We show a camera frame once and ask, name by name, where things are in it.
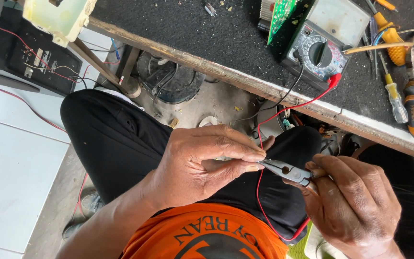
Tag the person's left hand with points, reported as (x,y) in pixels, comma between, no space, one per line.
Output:
(196,165)

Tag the person's right hand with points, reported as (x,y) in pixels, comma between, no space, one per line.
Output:
(354,201)

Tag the grey steel needle-nose pliers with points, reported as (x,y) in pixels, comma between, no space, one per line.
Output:
(289,173)

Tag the red multimeter test lead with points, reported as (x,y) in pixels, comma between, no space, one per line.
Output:
(334,80)

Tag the white round lid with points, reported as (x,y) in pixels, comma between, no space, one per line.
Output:
(207,121)

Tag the person's orange shirt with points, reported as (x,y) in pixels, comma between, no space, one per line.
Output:
(192,226)

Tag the heap of parts under workbench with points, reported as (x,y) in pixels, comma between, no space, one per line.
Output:
(332,142)

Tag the green plastic stool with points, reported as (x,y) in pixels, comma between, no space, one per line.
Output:
(298,248)

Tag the person's black trousers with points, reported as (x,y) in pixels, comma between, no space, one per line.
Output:
(120,144)

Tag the black round fan housing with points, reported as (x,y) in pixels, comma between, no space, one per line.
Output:
(171,79)

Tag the grey sandal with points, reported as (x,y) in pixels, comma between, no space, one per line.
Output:
(84,212)

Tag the wooden workbench with black mat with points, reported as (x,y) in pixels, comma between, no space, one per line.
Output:
(228,36)

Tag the black multimeter test lead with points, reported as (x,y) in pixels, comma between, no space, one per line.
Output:
(298,56)

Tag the black analog multimeter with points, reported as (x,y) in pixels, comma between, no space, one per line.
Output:
(322,50)

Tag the beige thin stick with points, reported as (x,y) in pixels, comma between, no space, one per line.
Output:
(376,48)

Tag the small clear glass component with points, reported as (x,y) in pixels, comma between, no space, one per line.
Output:
(210,9)

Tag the silver metal heat sink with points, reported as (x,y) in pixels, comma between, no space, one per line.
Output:
(265,10)

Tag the green circuit board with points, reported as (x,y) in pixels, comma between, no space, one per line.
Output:
(280,18)

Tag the blue thin screwdriver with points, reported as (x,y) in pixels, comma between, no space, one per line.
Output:
(373,32)

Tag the black speaker amplifier box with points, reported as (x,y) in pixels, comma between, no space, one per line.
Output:
(31,54)

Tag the cream plastic casing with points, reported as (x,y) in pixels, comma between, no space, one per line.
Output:
(59,18)

